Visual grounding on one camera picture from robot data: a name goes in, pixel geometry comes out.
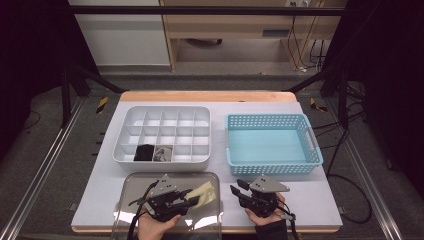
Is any black metal stand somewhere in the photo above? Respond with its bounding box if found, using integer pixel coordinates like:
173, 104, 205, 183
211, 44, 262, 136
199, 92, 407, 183
60, 63, 126, 128
283, 63, 350, 129

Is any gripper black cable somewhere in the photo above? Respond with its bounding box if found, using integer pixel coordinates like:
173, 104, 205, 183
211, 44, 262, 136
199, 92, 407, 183
126, 179, 159, 240
276, 199, 300, 240

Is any black hanging cable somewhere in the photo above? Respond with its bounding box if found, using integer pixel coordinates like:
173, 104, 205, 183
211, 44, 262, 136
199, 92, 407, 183
288, 14, 326, 73

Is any white compartment storage box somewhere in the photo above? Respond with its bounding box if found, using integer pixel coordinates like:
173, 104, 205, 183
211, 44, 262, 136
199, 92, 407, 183
112, 105, 213, 173

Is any black sock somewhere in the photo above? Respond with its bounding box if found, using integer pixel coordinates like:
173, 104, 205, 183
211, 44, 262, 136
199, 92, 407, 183
133, 143, 156, 163

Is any yellow black tape strip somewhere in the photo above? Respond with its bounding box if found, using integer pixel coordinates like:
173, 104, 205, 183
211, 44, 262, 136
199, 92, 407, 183
95, 96, 110, 115
309, 97, 329, 113

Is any yellow hanging cable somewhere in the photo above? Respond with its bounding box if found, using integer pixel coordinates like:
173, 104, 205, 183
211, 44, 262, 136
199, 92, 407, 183
287, 0, 325, 71

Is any looped black floor cable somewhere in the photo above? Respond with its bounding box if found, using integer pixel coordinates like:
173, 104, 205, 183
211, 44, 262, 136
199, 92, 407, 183
326, 173, 373, 225

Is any person's right hand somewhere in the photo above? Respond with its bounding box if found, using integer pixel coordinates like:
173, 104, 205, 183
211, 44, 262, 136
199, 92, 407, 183
244, 192, 288, 227

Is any grey sock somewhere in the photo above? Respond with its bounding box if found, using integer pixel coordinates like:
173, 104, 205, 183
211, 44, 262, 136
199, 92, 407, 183
153, 145, 174, 163

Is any white cabinet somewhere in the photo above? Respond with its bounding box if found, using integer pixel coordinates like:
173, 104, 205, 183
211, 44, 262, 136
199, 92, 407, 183
68, 0, 172, 67

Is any aluminium rail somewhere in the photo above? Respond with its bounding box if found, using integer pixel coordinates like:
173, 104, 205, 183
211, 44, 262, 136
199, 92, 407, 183
0, 96, 86, 240
324, 98, 406, 240

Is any light wooden desk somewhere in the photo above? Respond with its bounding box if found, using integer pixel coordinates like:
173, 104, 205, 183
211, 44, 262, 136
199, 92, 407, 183
159, 0, 348, 73

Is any black curtain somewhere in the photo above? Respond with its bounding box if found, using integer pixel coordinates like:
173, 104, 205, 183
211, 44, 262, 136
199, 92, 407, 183
0, 0, 101, 161
321, 0, 424, 201

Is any white table sheet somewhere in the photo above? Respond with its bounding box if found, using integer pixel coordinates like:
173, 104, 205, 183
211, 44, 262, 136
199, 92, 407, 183
70, 100, 344, 231

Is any pale yellow sock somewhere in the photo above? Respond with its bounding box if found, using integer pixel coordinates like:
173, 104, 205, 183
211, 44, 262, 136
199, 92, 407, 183
189, 180, 218, 210

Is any translucent grey box lid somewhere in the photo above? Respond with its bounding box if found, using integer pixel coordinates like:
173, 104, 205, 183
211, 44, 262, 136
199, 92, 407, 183
111, 171, 224, 240

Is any white power strip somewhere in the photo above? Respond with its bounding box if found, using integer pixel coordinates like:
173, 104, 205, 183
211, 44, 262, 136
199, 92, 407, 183
285, 0, 312, 8

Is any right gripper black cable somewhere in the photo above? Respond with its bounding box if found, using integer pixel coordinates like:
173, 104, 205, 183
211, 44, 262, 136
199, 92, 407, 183
276, 199, 300, 240

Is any blue perforated plastic basket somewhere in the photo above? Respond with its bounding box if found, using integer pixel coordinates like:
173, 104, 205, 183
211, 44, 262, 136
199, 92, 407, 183
225, 113, 324, 177

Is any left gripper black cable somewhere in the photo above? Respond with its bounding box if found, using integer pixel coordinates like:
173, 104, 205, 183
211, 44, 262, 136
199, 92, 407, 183
126, 179, 159, 240

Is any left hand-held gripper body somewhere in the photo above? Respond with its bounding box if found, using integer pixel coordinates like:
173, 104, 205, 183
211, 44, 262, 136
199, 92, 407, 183
144, 173, 189, 223

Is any black horizontal frame bar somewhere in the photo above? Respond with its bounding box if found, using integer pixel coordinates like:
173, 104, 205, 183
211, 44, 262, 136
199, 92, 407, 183
66, 5, 348, 17

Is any person's left hand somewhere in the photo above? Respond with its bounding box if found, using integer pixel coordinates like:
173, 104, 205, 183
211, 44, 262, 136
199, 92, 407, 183
137, 213, 183, 240

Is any thin black floor cable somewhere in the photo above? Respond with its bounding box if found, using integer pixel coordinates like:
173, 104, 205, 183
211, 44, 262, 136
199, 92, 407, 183
19, 109, 43, 132

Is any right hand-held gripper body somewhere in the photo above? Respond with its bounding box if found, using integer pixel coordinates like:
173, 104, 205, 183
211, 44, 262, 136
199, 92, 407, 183
244, 174, 291, 218

